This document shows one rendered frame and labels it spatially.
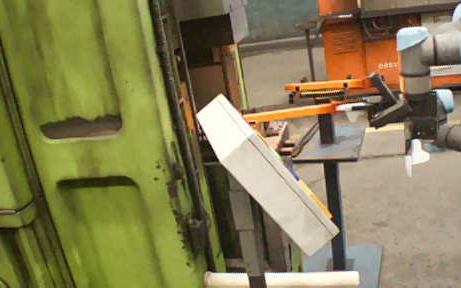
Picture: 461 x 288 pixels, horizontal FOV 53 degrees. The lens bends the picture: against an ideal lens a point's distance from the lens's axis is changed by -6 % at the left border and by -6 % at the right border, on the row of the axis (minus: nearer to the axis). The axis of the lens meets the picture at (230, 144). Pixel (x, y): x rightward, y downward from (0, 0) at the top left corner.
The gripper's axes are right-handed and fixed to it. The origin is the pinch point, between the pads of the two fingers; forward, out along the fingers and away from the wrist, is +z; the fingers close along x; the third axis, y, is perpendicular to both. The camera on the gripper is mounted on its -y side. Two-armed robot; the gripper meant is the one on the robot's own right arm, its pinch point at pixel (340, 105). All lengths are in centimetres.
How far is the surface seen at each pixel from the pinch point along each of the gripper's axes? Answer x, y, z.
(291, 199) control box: -71, -5, 6
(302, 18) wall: 753, 59, 98
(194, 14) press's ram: -17, -37, 36
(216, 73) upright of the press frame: 23, -11, 46
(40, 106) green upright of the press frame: -40, -22, 79
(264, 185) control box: -73, -9, 10
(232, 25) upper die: -11.4, -31.2, 27.0
